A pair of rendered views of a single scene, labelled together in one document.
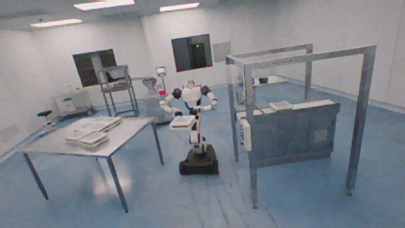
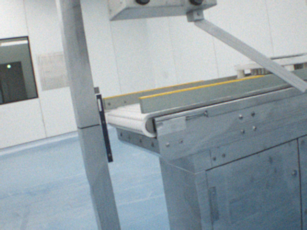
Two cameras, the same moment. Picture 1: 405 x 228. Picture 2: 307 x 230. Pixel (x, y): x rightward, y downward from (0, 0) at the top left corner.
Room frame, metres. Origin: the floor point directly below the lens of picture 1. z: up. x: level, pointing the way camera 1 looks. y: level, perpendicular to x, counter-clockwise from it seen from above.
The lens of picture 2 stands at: (1.88, -0.30, 0.91)
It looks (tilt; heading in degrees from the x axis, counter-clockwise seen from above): 7 degrees down; 335
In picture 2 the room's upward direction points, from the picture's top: 9 degrees counter-clockwise
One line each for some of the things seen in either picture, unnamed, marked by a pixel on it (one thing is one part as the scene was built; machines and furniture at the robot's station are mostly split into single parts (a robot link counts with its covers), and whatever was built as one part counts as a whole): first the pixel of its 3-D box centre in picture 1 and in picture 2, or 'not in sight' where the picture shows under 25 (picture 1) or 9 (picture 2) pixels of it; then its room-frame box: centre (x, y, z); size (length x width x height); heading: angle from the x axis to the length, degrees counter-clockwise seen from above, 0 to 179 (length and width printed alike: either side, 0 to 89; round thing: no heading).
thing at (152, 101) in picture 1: (159, 108); not in sight; (5.03, 0.95, 0.38); 0.63 x 0.57 x 0.76; 97
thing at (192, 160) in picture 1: (200, 153); not in sight; (2.85, 0.05, 0.19); 0.64 x 0.52 x 0.33; 169
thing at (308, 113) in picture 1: (286, 112); (303, 93); (2.60, -1.22, 0.77); 1.30 x 0.29 x 0.10; 89
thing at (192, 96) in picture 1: (193, 96); not in sight; (2.92, 0.04, 1.12); 0.34 x 0.30 x 0.36; 79
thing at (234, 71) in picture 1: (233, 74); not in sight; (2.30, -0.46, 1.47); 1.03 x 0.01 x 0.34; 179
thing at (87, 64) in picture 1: (97, 68); not in sight; (7.32, 3.22, 1.43); 1.32 x 0.01 x 1.11; 97
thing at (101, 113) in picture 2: not in sight; (104, 128); (2.75, -0.54, 0.78); 0.02 x 0.01 x 0.20; 89
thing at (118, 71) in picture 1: (128, 94); not in sight; (5.46, 1.78, 0.75); 1.43 x 1.06 x 1.50; 97
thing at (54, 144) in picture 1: (91, 133); not in sight; (2.75, 1.56, 0.84); 1.50 x 1.10 x 0.04; 70
